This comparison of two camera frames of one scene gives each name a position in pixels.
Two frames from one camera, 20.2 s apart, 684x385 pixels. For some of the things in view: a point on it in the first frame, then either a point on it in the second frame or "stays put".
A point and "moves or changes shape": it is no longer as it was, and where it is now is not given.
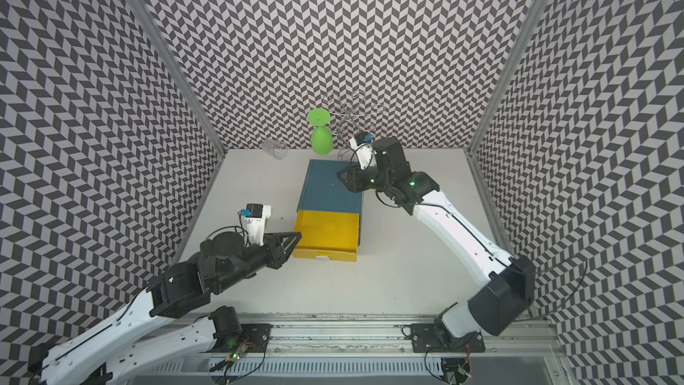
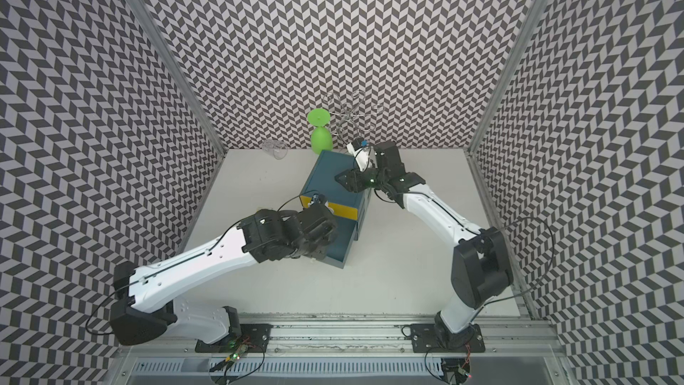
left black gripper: x=277 y=254 to x=321 y=249
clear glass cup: x=276 y=148 stays put
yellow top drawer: x=329 y=234 moves or changes shape
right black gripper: x=354 y=178 stays put
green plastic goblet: x=321 y=137 stays put
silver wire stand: x=353 y=117 stays put
